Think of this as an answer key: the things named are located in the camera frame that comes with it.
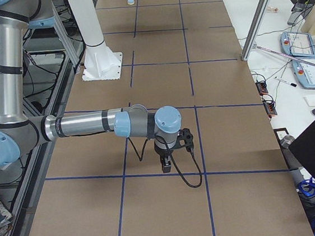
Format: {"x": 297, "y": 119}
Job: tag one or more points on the white pillar with base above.
{"x": 100, "y": 62}

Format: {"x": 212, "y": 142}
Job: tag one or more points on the aluminium frame post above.
{"x": 254, "y": 28}

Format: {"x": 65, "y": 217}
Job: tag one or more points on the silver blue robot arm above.
{"x": 19, "y": 133}

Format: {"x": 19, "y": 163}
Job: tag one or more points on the blue white bell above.
{"x": 131, "y": 2}

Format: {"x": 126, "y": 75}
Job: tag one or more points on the black marker pen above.
{"x": 279, "y": 79}

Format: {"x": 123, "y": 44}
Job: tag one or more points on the long metal rod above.
{"x": 285, "y": 55}

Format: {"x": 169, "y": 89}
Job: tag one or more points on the upper teach pendant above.
{"x": 297, "y": 44}

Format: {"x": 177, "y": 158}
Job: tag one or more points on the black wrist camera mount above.
{"x": 185, "y": 140}

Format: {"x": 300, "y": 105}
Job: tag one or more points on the orange circuit board lower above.
{"x": 269, "y": 106}

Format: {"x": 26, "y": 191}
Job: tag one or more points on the grey handheld device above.
{"x": 298, "y": 9}

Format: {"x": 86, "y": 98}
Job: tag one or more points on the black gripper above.
{"x": 161, "y": 153}

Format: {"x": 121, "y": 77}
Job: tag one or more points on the orange circuit board upper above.
{"x": 262, "y": 87}

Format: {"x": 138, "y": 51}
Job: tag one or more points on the orange circuit board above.
{"x": 262, "y": 87}
{"x": 269, "y": 106}

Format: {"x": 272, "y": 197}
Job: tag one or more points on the teach pendant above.
{"x": 305, "y": 74}
{"x": 297, "y": 44}

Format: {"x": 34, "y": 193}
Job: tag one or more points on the lower teach pendant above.
{"x": 305, "y": 74}

